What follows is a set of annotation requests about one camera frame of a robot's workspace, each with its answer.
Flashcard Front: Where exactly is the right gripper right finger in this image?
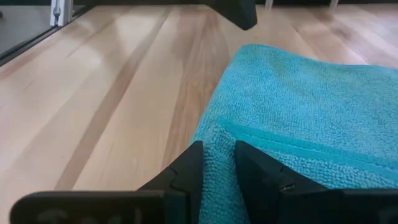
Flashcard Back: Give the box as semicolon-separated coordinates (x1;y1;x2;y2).
233;140;398;224

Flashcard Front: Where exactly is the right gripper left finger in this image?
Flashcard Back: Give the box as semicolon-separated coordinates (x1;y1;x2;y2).
9;140;205;224

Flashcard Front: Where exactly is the blue microfiber towel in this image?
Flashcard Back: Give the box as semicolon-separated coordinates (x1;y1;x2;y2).
189;43;398;224

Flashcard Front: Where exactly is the silver aluminium extrusion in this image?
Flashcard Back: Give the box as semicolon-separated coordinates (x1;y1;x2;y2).
49;0;75;28

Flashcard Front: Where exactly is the black aluminium table frame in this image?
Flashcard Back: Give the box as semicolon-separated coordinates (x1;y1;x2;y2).
0;0;94;67

